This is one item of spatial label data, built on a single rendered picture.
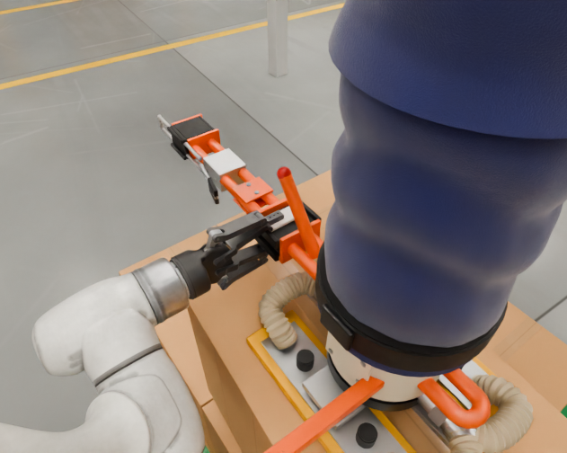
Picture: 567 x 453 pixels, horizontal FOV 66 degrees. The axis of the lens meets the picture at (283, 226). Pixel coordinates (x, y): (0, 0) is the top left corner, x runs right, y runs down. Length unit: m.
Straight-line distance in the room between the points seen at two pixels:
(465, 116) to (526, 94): 0.03
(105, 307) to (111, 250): 1.88
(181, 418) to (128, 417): 0.08
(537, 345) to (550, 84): 1.34
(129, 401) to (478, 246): 0.44
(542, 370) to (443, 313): 1.11
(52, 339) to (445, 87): 0.55
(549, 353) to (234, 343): 1.07
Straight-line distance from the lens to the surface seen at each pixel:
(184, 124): 1.01
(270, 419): 0.72
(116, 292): 0.66
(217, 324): 0.80
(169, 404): 0.63
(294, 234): 0.72
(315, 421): 0.57
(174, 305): 0.67
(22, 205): 3.04
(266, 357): 0.75
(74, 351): 0.66
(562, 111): 0.30
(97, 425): 0.60
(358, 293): 0.45
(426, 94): 0.29
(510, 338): 1.56
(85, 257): 2.54
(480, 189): 0.34
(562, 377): 1.56
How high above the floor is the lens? 1.74
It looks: 45 degrees down
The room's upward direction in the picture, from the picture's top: straight up
